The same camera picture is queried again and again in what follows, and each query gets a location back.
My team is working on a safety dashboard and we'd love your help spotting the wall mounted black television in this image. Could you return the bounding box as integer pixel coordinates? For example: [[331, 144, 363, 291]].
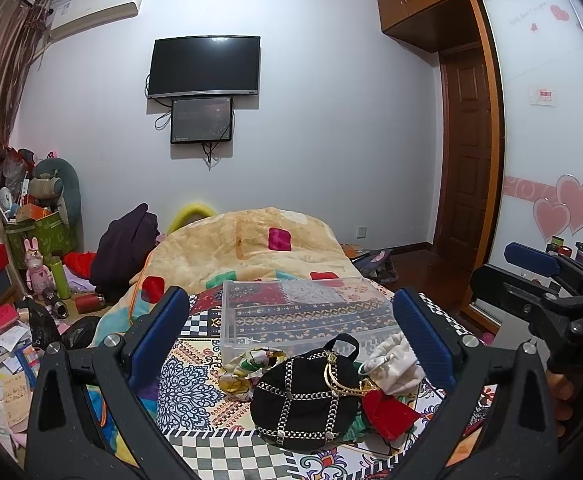
[[147, 36, 261, 99]]

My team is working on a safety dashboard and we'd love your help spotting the black pouch with chain pattern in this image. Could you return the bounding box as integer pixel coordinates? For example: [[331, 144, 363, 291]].
[[250, 334, 369, 452]]

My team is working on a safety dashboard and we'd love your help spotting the white air conditioner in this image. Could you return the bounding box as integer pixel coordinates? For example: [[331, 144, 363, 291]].
[[50, 0, 142, 41]]

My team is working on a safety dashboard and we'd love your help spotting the white drawstring pouch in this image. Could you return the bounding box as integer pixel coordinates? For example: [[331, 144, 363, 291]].
[[359, 333, 425, 396]]

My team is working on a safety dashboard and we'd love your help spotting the clear plastic storage box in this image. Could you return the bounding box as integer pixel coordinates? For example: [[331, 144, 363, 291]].
[[220, 278, 400, 364]]

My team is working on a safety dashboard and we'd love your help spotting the red cylinder can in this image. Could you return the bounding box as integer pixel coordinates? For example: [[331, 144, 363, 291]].
[[75, 292, 106, 314]]

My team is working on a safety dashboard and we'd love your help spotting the black plastic bag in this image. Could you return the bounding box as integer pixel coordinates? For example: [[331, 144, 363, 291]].
[[15, 298, 100, 350]]

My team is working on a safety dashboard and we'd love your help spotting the red pouch with gold cord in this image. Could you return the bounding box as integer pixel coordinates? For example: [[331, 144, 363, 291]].
[[323, 358, 422, 443]]

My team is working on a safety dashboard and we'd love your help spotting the patterned patchwork bedsheet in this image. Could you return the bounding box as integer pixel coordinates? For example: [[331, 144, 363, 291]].
[[156, 287, 444, 479]]

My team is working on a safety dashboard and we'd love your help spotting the dark bag on floor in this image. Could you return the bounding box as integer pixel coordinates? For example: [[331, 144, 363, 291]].
[[351, 249, 398, 285]]

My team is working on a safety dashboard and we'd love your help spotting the floral silk scarf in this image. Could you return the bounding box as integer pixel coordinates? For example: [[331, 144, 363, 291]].
[[218, 348, 287, 403]]

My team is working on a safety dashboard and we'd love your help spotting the dark purple clothing pile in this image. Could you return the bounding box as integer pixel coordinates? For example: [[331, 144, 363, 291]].
[[90, 204, 159, 304]]

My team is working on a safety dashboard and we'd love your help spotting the green storage box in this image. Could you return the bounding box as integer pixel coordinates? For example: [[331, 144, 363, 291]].
[[5, 212, 78, 270]]

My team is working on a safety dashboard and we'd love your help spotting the grey green plush toy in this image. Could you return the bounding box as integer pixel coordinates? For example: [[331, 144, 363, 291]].
[[28, 157, 81, 229]]

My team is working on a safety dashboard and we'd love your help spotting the small black monitor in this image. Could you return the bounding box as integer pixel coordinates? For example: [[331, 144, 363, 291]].
[[170, 98, 234, 144]]

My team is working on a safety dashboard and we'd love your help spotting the yellow plush blanket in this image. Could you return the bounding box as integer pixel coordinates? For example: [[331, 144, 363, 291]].
[[91, 207, 361, 347]]

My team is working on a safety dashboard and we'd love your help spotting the person's right hand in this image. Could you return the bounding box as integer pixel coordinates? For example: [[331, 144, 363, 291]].
[[545, 372, 575, 437]]

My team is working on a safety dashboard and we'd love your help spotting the pink rabbit figurine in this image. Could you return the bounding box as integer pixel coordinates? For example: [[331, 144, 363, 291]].
[[24, 237, 54, 296]]

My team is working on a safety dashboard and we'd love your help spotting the green bottle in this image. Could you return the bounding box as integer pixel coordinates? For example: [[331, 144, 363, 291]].
[[49, 256, 71, 300]]

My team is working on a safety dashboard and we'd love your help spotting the white wardrobe door with hearts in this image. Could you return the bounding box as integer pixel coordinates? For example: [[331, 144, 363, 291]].
[[479, 0, 583, 266]]

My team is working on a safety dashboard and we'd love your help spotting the yellow foam ring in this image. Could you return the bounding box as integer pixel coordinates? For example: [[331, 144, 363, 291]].
[[166, 201, 219, 235]]

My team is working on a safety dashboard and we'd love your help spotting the brown wooden door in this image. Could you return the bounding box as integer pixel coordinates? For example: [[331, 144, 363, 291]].
[[435, 47, 491, 271]]

